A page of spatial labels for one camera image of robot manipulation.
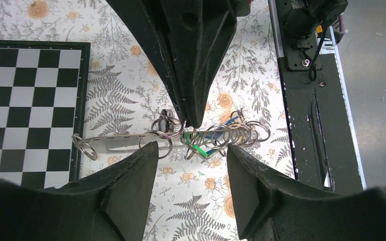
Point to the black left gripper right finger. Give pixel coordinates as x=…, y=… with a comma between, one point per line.
x=269, y=205

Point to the blue tag key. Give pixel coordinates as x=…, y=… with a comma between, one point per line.
x=216, y=133

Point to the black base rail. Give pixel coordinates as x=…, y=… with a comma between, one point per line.
x=320, y=129

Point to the green tag key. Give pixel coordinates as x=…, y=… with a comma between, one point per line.
x=192, y=140

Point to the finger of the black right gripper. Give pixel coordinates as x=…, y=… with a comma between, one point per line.
x=147, y=22
x=200, y=33

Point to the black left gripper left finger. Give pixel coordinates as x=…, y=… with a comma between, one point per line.
x=111, y=204

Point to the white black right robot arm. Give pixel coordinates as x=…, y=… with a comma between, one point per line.
x=187, y=41

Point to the black white chessboard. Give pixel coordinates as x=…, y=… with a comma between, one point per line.
x=42, y=102

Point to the floral table mat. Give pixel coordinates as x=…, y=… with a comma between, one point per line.
x=191, y=198

